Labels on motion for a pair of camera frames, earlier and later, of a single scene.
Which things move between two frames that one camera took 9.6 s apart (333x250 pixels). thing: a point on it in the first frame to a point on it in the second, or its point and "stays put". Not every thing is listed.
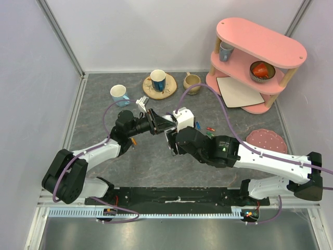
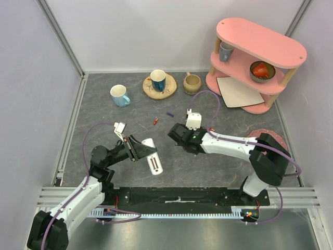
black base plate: x=178 y=197 stays put
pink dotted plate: x=267 y=138 stays put
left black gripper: x=157 y=123 to x=136 y=149
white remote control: x=168 y=117 to x=154 y=163
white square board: x=236 y=94 stays put
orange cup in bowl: x=260 y=71 stays put
